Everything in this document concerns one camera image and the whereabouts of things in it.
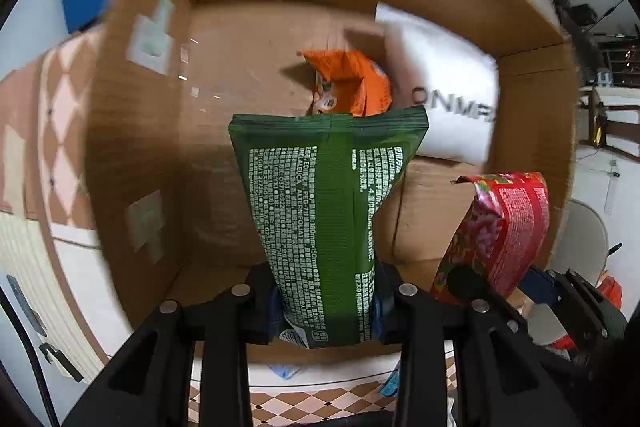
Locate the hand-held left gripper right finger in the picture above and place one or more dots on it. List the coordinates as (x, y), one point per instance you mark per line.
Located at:
(387, 307)

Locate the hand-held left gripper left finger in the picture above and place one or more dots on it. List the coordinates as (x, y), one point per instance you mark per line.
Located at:
(261, 302)

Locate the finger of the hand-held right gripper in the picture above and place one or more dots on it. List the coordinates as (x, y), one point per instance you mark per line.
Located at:
(465, 284)
(542, 286)

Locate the red floral snack packet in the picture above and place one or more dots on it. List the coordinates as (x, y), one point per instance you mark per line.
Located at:
(515, 217)

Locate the green snack packet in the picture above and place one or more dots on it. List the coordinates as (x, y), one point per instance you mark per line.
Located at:
(320, 207)

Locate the cardboard box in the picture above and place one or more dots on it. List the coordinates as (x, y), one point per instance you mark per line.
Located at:
(250, 57)

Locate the orange-red packet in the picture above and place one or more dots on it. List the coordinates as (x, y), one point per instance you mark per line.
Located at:
(612, 292)

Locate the white folding chair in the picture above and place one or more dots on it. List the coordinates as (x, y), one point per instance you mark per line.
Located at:
(582, 237)

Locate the blue packet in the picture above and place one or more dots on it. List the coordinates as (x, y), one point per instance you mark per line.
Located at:
(285, 371)

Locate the brown checkered mat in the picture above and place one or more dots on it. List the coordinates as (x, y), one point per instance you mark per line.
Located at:
(320, 404)

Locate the black clip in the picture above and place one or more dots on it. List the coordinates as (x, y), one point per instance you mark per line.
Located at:
(60, 359)

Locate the white packet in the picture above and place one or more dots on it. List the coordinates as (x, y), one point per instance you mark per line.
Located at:
(450, 72)

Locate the orange snack packet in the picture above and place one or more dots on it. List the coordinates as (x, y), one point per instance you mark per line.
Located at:
(355, 77)

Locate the dark grey flat device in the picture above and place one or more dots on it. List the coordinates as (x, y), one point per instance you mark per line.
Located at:
(27, 304)

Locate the pink diamond-patterned cloth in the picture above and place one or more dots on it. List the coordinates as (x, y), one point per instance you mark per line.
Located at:
(55, 122)

